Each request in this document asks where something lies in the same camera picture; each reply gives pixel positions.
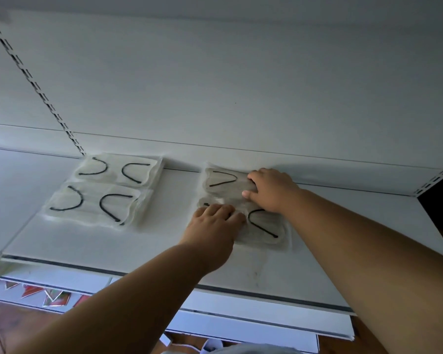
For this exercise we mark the person's right hand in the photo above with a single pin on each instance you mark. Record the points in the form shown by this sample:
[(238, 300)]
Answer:
[(277, 191)]

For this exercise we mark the person's left hand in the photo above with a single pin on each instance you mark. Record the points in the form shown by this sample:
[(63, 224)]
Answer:
[(210, 239)]

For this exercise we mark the person's right thumb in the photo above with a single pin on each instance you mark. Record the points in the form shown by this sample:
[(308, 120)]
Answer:
[(250, 195)]

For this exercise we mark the person's left fingers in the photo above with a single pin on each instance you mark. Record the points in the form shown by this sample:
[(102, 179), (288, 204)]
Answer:
[(217, 211)]

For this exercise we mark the clear packet with black loops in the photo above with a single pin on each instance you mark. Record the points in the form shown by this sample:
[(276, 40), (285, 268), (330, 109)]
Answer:
[(265, 228), (221, 182)]

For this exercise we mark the person's right forearm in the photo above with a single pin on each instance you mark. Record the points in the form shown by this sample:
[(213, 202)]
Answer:
[(373, 276)]

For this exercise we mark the person's left forearm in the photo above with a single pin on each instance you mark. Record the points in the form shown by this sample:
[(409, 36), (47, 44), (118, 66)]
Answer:
[(133, 305)]

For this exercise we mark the white shelf back panel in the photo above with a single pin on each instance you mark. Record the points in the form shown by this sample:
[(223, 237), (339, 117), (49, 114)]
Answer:
[(243, 88)]

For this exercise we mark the stack of clear loop packets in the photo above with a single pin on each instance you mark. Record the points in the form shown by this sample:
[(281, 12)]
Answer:
[(118, 170), (96, 204)]

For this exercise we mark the white metal shelf board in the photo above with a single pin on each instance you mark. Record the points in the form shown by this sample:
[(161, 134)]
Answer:
[(77, 243), (251, 324)]

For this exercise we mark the row of red green packets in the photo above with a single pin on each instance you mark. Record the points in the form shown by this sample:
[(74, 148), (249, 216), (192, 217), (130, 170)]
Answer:
[(51, 295)]

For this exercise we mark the white slotted shelf upright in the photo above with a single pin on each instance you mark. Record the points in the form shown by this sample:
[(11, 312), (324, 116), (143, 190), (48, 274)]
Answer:
[(437, 178), (33, 84)]

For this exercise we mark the clear plastic shelf divider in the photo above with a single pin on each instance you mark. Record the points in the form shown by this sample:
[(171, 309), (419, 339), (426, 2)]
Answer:
[(7, 239)]

